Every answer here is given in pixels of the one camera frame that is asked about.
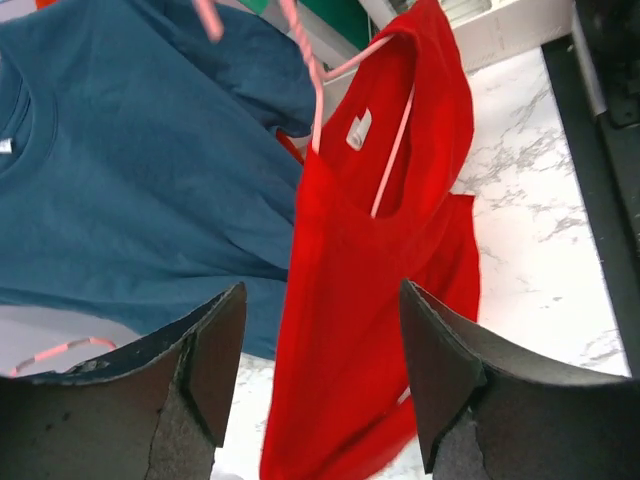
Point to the blue t shirt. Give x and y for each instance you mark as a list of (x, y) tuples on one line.
[(143, 171)]

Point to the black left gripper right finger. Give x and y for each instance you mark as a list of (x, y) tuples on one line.
[(487, 408)]

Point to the white slotted tray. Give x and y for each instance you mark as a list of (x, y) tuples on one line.
[(485, 32)]

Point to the red t shirt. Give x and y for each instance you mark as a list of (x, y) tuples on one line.
[(375, 206)]

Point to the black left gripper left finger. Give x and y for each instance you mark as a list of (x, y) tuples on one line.
[(156, 408)]

